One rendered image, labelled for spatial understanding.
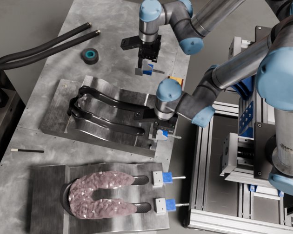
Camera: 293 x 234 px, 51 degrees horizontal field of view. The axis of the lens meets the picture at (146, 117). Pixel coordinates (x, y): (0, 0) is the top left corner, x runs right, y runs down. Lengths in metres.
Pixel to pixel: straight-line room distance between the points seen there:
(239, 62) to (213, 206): 1.22
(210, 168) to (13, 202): 1.18
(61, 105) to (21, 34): 1.57
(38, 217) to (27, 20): 2.10
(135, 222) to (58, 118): 0.55
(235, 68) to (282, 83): 0.29
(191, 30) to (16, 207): 0.95
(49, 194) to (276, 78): 0.90
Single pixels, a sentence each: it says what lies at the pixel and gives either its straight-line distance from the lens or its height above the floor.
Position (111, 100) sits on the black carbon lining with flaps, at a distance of 1.38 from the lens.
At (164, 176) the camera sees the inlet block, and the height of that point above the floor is 0.87.
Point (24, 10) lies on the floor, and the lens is 3.11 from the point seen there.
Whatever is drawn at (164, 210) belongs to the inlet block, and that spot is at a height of 0.88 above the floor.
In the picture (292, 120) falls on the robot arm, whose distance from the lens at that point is 0.77.
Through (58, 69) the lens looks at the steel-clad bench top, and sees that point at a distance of 1.61.
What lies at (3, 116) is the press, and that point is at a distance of 1.56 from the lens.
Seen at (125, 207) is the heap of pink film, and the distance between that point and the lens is 1.21.
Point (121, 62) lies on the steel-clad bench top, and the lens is 1.60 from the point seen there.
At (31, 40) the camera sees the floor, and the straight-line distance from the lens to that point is 2.86.
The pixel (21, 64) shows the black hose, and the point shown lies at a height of 0.92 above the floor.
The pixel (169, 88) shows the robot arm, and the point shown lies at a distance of 0.96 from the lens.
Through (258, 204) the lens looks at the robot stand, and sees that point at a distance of 2.06.
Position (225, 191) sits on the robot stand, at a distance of 2.01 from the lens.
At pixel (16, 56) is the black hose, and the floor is 0.89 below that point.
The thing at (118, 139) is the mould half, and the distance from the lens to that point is 1.30.
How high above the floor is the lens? 2.08
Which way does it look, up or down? 63 degrees down
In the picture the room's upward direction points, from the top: 6 degrees clockwise
